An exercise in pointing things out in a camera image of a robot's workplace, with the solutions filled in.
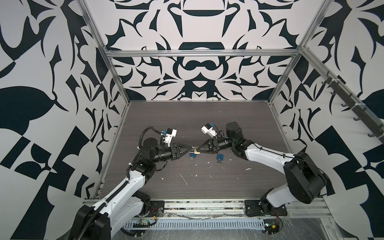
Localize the grey wall hook rail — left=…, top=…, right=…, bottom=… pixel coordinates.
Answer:
left=321, top=71, right=384, bottom=143

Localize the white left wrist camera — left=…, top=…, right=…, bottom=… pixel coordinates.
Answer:
left=160, top=129, right=177, bottom=147

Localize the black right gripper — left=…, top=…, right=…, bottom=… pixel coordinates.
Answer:
left=198, top=137, right=237, bottom=155

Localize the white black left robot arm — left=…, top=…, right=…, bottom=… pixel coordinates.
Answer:
left=69, top=127, right=194, bottom=240

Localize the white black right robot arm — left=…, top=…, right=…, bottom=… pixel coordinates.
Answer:
left=197, top=122, right=332, bottom=217

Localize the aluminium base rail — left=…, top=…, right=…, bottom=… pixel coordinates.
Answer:
left=150, top=198, right=332, bottom=219

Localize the white slotted cable duct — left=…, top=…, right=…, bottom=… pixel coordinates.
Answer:
left=123, top=219, right=265, bottom=231

